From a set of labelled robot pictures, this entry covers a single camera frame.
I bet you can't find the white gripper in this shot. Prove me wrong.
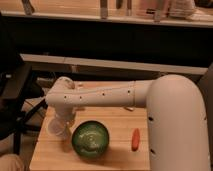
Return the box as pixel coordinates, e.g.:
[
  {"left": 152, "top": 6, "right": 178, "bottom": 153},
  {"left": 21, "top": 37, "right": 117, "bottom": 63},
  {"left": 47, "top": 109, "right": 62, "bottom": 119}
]
[{"left": 55, "top": 113, "right": 76, "bottom": 127}]

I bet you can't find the white ceramic cup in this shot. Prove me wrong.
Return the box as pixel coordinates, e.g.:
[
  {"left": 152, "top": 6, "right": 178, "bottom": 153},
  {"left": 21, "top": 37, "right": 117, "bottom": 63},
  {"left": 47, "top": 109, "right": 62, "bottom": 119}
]
[{"left": 47, "top": 117, "right": 71, "bottom": 140}]

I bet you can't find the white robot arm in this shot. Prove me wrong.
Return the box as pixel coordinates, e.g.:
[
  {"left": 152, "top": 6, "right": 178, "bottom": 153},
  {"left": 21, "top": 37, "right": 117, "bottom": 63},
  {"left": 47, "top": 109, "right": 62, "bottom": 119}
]
[{"left": 46, "top": 75, "right": 211, "bottom": 171}]

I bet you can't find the green bowl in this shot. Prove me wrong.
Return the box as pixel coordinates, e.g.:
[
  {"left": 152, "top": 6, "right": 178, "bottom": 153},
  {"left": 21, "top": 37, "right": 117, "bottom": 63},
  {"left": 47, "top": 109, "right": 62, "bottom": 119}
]
[{"left": 71, "top": 120, "right": 110, "bottom": 159}]

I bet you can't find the black chair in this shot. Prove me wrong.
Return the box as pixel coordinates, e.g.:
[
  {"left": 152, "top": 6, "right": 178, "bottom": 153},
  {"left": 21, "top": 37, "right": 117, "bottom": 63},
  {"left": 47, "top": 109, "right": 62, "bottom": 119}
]
[{"left": 0, "top": 13, "right": 47, "bottom": 154}]

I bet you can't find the orange carrot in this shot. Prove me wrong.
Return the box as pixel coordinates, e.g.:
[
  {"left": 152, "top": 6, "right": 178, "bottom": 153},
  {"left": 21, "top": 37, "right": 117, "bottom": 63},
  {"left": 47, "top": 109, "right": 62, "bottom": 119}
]
[{"left": 131, "top": 128, "right": 140, "bottom": 151}]

